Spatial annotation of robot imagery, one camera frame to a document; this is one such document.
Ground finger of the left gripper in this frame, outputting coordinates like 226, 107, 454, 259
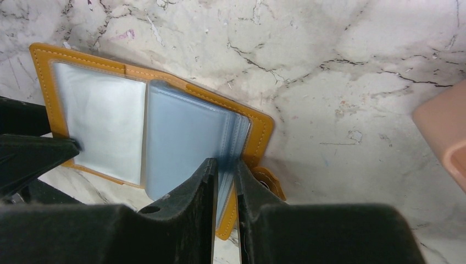
1, 135, 80, 199

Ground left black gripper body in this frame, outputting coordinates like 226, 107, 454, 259
0, 96, 81, 205

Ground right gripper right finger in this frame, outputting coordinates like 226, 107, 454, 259
234, 161, 425, 263

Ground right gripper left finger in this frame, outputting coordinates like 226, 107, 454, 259
1, 158, 218, 263

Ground yellow leather card holder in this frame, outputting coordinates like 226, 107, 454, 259
30, 43, 285, 239

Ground orange plastic file rack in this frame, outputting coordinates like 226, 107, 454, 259
413, 80, 465, 191

